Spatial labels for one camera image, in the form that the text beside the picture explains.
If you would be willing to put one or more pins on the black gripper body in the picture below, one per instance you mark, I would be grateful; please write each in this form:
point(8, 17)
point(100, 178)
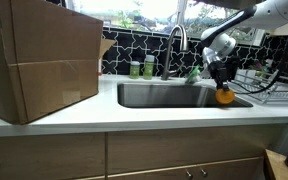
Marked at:
point(222, 71)

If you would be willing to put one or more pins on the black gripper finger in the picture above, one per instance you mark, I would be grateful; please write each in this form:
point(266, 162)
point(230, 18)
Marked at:
point(225, 86)
point(218, 84)

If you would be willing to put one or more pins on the orange plastic bowl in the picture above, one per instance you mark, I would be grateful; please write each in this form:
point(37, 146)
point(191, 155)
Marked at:
point(224, 97)

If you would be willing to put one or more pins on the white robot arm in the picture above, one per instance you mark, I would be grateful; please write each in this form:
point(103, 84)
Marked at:
point(216, 43)

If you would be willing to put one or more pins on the wooden cabinet front under sink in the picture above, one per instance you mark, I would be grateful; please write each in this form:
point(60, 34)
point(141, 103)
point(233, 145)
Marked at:
point(225, 153)

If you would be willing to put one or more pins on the stainless steel sink basin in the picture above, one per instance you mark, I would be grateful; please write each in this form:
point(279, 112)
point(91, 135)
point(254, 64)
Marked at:
point(143, 95)

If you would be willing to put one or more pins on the green dish brush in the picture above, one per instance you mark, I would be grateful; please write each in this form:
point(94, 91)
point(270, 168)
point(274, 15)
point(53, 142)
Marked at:
point(192, 77)

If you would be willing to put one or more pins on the brushed steel gooseneck faucet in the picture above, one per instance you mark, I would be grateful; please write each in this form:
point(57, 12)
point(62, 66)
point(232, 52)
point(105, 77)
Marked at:
point(183, 47)

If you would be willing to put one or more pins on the tall green soap bottle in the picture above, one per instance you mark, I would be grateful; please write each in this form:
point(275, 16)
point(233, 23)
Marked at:
point(148, 67)

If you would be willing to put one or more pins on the short green soap bottle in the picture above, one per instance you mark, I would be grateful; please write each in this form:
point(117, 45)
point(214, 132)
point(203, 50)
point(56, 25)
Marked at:
point(134, 69)

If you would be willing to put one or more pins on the right round cabinet knob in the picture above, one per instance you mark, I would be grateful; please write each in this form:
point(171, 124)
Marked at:
point(203, 173)

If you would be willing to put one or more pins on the round cabinet knob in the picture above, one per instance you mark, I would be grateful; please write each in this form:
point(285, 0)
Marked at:
point(203, 173)
point(189, 175)

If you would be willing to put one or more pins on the wooden board lower right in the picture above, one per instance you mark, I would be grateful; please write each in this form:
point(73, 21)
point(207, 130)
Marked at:
point(274, 166)

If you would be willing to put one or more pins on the left round cabinet knob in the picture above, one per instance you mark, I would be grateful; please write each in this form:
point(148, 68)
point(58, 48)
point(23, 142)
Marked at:
point(189, 175)

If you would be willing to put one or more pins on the left cabinet drawer front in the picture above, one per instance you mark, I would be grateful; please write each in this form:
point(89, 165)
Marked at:
point(52, 157)

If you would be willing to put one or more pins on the large brown cardboard box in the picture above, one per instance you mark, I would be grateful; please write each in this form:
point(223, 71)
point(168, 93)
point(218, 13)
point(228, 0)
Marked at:
point(48, 58)

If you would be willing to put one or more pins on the metal wire dish rack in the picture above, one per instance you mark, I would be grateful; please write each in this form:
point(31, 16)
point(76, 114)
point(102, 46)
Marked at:
point(253, 83)

